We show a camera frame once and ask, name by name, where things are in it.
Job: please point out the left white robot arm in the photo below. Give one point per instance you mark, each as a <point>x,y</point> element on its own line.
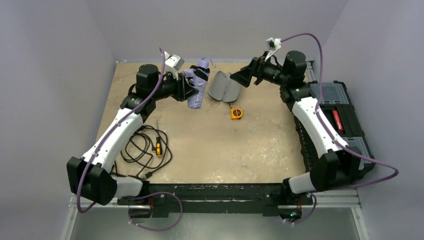
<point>89,175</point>

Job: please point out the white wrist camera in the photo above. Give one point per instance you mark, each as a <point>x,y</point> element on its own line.
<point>173,64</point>
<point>273,45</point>

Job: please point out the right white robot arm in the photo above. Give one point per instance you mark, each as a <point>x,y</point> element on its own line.
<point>337,163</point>

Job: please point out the aluminium frame rail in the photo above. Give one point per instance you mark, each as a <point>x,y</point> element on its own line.
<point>334,200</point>

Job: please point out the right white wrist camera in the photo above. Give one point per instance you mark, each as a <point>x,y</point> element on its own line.
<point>273,45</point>

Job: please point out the yellow tape measure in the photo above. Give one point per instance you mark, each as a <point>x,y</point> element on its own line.
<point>236,113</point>

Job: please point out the yellow black screwdriver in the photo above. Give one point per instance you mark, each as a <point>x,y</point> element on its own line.
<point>158,145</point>

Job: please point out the lilac black folding umbrella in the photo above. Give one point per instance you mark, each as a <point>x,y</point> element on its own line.
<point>198,76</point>

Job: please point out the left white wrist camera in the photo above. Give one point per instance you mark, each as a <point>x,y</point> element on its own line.
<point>173,64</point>

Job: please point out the black plastic toolbox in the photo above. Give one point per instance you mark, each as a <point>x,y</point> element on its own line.
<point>340,112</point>

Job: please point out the black grey umbrella case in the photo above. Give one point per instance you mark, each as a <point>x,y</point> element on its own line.
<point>224,89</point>

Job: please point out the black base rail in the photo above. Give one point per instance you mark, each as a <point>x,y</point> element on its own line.
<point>266,212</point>

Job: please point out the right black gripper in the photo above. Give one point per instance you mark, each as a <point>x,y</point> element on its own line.
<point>259,69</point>

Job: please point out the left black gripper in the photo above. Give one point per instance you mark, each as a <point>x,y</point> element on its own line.
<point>180,88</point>

